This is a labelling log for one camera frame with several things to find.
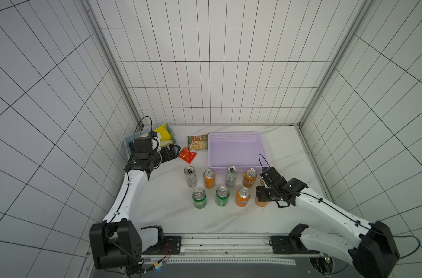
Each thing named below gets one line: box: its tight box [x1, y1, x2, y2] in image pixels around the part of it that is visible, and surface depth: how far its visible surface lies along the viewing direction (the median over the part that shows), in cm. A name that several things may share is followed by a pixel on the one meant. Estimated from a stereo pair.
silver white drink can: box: [183, 165, 198, 189], surface depth 83 cm
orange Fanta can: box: [234, 187, 251, 208], surface depth 79 cm
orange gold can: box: [255, 197, 269, 208], surface depth 85 cm
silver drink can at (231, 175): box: [225, 165, 238, 188], surface depth 83 cm
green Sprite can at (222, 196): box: [215, 185, 231, 207], surface depth 79 cm
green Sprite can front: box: [192, 188, 207, 210], surface depth 78 cm
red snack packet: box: [177, 146, 198, 164], surface depth 105 cm
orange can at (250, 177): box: [242, 167, 258, 188], surface depth 86 cm
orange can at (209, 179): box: [202, 169, 216, 189], surface depth 85 cm
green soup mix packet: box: [187, 133, 210, 151], surface depth 112 cm
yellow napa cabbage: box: [153, 123, 174, 148], surface depth 107 cm
